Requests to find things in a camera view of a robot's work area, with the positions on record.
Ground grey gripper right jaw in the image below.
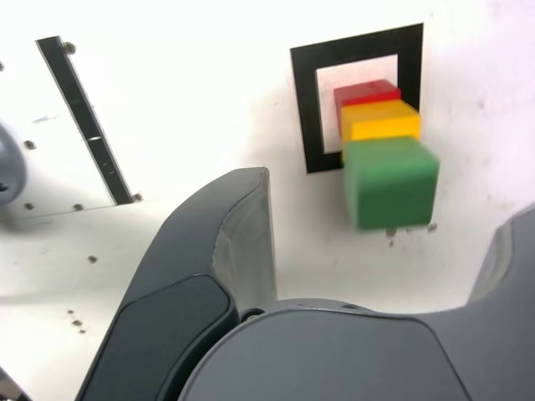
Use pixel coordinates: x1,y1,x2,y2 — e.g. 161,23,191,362
177,206,535,401

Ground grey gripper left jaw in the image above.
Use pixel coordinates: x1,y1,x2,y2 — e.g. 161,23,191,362
77,165,278,401

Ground green cube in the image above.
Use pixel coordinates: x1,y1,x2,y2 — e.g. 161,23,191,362
342,136,441,231

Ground yellow cube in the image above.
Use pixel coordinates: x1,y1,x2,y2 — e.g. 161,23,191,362
340,99,421,162

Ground red cube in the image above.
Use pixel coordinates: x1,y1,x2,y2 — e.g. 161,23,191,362
333,79,402,110

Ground black tape square outline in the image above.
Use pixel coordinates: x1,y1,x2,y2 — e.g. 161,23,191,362
289,23,425,175

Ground black tape strip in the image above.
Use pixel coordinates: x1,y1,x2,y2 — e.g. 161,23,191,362
35,36,143,206

